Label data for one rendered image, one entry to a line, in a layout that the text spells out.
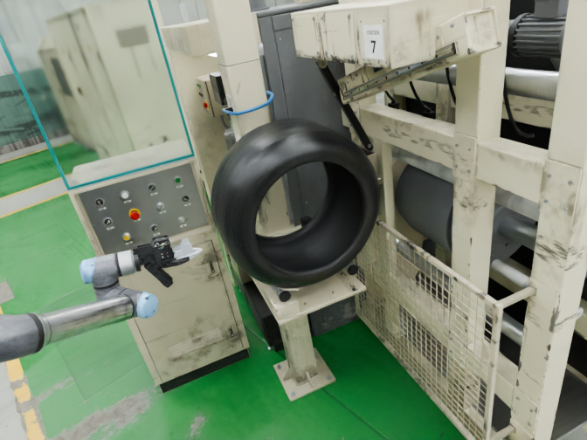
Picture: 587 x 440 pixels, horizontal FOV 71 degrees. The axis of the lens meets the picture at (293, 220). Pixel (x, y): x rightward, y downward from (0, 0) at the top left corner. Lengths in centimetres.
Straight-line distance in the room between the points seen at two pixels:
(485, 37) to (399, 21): 20
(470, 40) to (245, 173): 68
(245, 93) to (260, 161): 41
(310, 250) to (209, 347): 101
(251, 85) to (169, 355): 151
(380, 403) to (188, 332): 106
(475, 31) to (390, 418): 173
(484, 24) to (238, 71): 83
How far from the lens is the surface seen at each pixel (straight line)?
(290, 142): 128
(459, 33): 111
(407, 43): 112
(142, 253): 138
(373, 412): 227
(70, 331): 120
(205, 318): 234
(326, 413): 228
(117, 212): 205
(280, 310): 153
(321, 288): 167
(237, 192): 127
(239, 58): 158
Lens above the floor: 183
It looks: 28 degrees down
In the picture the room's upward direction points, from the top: 10 degrees counter-clockwise
